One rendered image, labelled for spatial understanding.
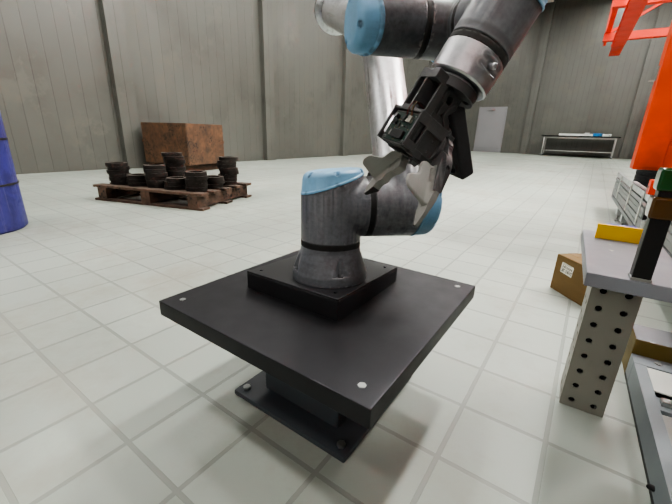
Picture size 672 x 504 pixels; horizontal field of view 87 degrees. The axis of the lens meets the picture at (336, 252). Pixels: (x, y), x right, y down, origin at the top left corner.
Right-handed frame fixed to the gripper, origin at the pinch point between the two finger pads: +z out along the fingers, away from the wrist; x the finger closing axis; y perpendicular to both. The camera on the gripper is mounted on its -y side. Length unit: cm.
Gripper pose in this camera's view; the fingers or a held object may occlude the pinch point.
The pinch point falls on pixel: (389, 211)
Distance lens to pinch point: 57.2
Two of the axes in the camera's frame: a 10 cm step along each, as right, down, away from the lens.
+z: -5.1, 8.3, 2.0
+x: 4.0, 4.4, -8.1
